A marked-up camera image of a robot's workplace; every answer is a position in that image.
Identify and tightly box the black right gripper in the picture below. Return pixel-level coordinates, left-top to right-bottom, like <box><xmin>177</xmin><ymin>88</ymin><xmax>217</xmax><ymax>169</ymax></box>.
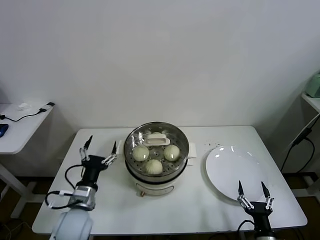
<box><xmin>236</xmin><ymin>180</ymin><xmax>275</xmax><ymax>232</ymax></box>

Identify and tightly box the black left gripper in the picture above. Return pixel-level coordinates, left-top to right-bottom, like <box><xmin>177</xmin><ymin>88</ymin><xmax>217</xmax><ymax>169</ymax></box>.
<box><xmin>79</xmin><ymin>135</ymin><xmax>118</xmax><ymax>186</ymax></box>

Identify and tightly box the glass pot lid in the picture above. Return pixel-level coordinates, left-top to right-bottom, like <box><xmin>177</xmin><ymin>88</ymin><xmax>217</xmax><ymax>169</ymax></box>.
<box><xmin>124</xmin><ymin>121</ymin><xmax>189</xmax><ymax>176</ymax></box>

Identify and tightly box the steel steamer pot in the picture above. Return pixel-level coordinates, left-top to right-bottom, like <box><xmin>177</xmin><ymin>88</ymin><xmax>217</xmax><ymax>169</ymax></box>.
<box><xmin>116</xmin><ymin>139</ymin><xmax>200</xmax><ymax>198</ymax></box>

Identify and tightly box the stainless steel steamer basket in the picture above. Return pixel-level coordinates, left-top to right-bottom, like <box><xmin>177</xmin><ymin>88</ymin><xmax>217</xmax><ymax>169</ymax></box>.
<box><xmin>124</xmin><ymin>121</ymin><xmax>191</xmax><ymax>181</ymax></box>

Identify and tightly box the white round plate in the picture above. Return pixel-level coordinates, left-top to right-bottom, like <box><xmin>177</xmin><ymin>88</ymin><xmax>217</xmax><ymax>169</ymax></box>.
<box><xmin>205</xmin><ymin>145</ymin><xmax>270</xmax><ymax>203</ymax></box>

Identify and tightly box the white side desk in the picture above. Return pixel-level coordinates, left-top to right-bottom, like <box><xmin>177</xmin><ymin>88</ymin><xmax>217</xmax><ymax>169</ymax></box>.
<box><xmin>0</xmin><ymin>101</ymin><xmax>57</xmax><ymax>218</ymax></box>

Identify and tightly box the crumpled white tissue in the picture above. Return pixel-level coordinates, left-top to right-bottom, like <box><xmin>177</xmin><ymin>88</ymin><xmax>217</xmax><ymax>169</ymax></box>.
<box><xmin>17</xmin><ymin>101</ymin><xmax>33</xmax><ymax>111</ymax></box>

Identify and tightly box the pale green appliance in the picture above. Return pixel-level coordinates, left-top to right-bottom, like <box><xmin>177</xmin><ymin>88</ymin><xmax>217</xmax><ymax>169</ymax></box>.
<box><xmin>306</xmin><ymin>71</ymin><xmax>320</xmax><ymax>98</ymax></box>

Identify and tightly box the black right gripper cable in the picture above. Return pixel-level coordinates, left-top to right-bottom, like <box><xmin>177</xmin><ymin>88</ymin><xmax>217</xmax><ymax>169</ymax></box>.
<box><xmin>236</xmin><ymin>219</ymin><xmax>256</xmax><ymax>232</ymax></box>

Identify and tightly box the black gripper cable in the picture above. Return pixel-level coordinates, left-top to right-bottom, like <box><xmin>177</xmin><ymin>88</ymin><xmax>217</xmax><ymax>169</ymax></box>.
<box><xmin>236</xmin><ymin>219</ymin><xmax>256</xmax><ymax>232</ymax></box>
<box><xmin>44</xmin><ymin>163</ymin><xmax>87</xmax><ymax>210</ymax></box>

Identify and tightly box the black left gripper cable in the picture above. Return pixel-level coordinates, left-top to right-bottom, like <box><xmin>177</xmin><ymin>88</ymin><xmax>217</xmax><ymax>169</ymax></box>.
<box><xmin>44</xmin><ymin>163</ymin><xmax>87</xmax><ymax>210</ymax></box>

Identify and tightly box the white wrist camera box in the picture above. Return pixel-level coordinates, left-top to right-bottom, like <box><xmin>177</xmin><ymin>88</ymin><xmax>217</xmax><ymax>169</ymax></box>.
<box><xmin>74</xmin><ymin>186</ymin><xmax>93</xmax><ymax>199</ymax></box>

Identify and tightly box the black cable with plug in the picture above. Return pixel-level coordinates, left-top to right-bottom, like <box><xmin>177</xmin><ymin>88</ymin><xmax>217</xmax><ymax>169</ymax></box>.
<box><xmin>0</xmin><ymin>101</ymin><xmax>56</xmax><ymax>122</ymax></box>

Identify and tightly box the white power cable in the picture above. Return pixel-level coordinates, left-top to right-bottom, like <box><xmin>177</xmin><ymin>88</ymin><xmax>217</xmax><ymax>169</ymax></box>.
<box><xmin>287</xmin><ymin>114</ymin><xmax>320</xmax><ymax>151</ymax></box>

